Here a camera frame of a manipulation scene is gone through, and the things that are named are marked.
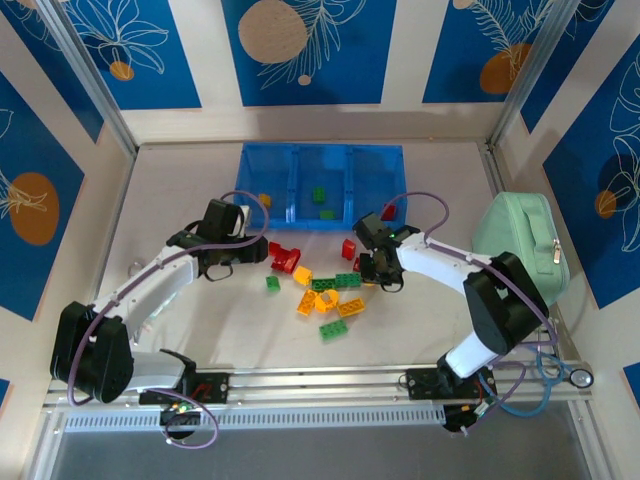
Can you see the red long lego brick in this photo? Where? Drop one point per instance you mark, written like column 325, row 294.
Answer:
column 356, row 263

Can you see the small red lego brick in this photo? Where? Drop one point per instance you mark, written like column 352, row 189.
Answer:
column 275, row 247

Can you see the green long lego brick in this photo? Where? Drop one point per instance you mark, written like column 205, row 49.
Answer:
column 324, row 284
column 334, row 330
column 348, row 279

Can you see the large red lego brick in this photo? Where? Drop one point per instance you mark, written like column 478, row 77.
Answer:
column 286, row 261

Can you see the small green lego brick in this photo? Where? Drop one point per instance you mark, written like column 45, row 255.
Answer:
column 327, row 214
column 272, row 283

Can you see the yellow long lego brick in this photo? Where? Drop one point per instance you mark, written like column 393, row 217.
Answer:
column 306, row 302
column 351, row 307

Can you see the yellow sloped lego brick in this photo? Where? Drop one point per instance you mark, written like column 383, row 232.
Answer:
column 302, row 275

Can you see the yellow arch lego piece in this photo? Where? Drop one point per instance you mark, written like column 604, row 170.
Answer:
column 320, row 306

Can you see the green square lego brick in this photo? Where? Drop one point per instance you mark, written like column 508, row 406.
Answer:
column 318, row 194

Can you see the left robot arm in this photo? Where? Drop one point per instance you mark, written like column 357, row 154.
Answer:
column 150, row 285

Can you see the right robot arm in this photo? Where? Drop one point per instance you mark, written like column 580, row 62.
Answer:
column 440, row 262

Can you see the blue three-compartment bin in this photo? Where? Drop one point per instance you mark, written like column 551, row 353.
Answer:
column 300, row 170

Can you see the mint green zipper pouch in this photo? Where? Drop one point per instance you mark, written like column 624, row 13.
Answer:
column 530, row 235

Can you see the black electronics module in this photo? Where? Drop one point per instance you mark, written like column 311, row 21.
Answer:
column 175, row 417
column 457, row 425

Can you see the blue tube stethoscope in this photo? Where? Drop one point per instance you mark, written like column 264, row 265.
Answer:
column 581, row 378

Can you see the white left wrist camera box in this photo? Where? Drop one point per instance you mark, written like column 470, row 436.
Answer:
column 244, row 220

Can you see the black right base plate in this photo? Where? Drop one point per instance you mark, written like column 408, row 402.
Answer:
column 420, row 385

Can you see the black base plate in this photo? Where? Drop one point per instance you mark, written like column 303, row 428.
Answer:
column 420, row 385
column 217, row 387

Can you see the aluminium mounting rail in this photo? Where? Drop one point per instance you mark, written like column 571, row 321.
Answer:
column 325, row 382

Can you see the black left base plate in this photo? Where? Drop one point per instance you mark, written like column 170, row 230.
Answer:
column 217, row 387

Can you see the aluminium frame post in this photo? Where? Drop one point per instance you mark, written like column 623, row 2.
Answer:
column 531, row 70
column 86, row 70

